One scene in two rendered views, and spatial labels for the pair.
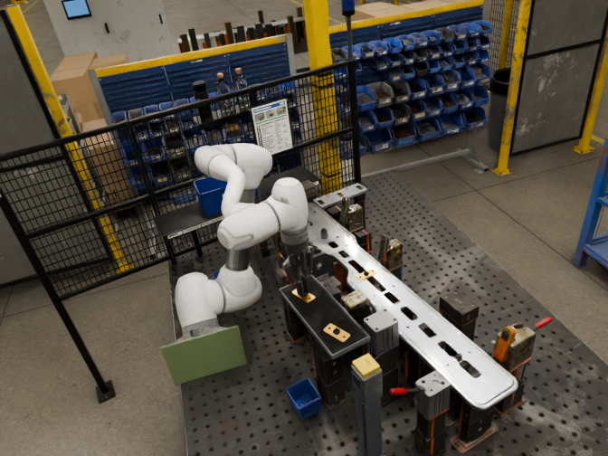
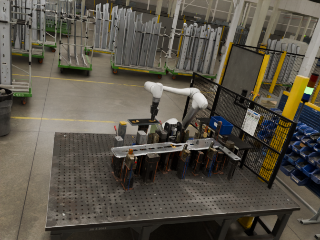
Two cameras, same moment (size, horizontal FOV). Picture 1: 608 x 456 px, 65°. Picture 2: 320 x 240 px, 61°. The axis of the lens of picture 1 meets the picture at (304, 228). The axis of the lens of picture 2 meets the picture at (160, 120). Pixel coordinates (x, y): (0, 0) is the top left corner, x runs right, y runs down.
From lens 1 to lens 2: 3.04 m
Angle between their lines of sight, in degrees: 71
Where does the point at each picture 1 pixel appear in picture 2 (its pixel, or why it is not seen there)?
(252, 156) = (197, 97)
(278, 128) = (252, 124)
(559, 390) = (127, 201)
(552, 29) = not seen: outside the picture
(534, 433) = (112, 188)
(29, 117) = (250, 88)
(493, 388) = (116, 152)
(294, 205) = (154, 88)
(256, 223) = (147, 84)
